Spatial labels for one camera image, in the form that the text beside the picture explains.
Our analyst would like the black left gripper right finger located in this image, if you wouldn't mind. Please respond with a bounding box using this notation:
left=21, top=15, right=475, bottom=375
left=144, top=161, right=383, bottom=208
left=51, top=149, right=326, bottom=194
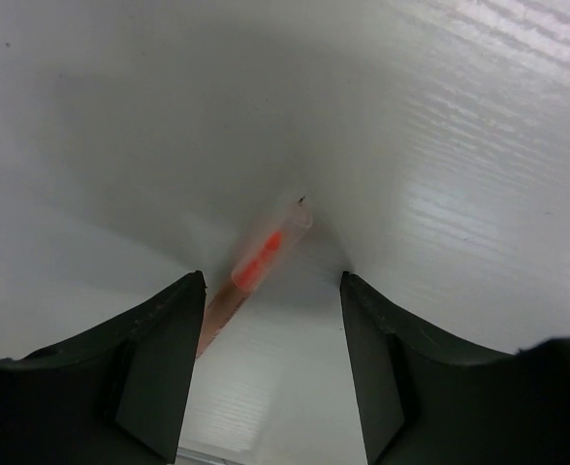
left=339, top=272, right=570, bottom=464

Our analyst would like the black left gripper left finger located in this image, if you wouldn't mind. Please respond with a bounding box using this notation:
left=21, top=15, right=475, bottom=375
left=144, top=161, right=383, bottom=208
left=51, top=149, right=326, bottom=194
left=0, top=271, right=206, bottom=464

